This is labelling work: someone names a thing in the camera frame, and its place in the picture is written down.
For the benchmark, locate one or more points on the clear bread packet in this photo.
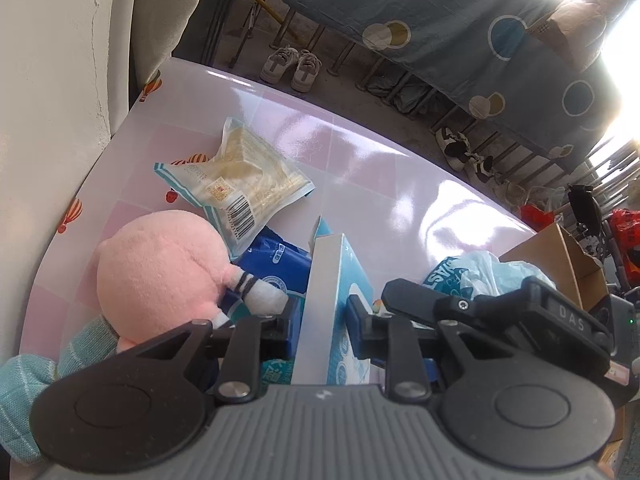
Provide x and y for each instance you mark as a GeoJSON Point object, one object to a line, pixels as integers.
{"type": "Point", "coordinates": [250, 175]}

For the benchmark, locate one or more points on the grey bedsheet with circles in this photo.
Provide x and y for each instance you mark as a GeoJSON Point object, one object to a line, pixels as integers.
{"type": "Point", "coordinates": [440, 20]}

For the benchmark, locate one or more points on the cream cloth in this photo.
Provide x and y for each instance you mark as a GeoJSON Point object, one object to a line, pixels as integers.
{"type": "Point", "coordinates": [165, 15]}

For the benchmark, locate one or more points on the pale green plastic bag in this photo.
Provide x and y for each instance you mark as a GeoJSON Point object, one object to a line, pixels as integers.
{"type": "Point", "coordinates": [490, 272]}

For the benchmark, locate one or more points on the white sneaker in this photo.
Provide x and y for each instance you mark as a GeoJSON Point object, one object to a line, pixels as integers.
{"type": "Point", "coordinates": [278, 64]}
{"type": "Point", "coordinates": [306, 71]}

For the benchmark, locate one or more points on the black and white shoe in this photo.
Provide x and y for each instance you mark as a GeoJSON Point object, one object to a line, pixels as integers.
{"type": "Point", "coordinates": [480, 167]}
{"type": "Point", "coordinates": [452, 147]}

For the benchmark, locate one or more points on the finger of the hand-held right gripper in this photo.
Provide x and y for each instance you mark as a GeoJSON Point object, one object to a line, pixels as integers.
{"type": "Point", "coordinates": [425, 302]}

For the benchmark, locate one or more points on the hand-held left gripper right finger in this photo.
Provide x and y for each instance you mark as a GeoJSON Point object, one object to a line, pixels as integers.
{"type": "Point", "coordinates": [353, 325]}

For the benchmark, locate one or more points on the grey cloth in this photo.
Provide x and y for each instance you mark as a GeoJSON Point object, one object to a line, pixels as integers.
{"type": "Point", "coordinates": [400, 92]}

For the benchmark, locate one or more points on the dark cabinet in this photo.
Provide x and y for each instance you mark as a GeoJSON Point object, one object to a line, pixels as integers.
{"type": "Point", "coordinates": [210, 10]}

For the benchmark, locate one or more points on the pink plush doll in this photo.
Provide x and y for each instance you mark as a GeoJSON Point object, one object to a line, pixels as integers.
{"type": "Point", "coordinates": [160, 270]}

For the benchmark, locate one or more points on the white and teal box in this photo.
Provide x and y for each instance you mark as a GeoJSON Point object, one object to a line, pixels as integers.
{"type": "Point", "coordinates": [325, 310]}

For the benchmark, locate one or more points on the yellow stick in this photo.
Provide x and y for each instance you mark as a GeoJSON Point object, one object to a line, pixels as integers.
{"type": "Point", "coordinates": [270, 10]}

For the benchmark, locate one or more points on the cardboard box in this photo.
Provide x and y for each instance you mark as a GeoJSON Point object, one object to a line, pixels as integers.
{"type": "Point", "coordinates": [565, 255]}

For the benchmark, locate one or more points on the blue tissue pack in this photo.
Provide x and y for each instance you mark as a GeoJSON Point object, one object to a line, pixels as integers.
{"type": "Point", "coordinates": [275, 265]}

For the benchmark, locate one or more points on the black wheelchair seat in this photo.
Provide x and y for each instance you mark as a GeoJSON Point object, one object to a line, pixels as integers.
{"type": "Point", "coordinates": [584, 205]}

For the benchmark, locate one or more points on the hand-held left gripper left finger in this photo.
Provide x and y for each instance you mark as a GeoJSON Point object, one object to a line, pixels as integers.
{"type": "Point", "coordinates": [296, 332]}

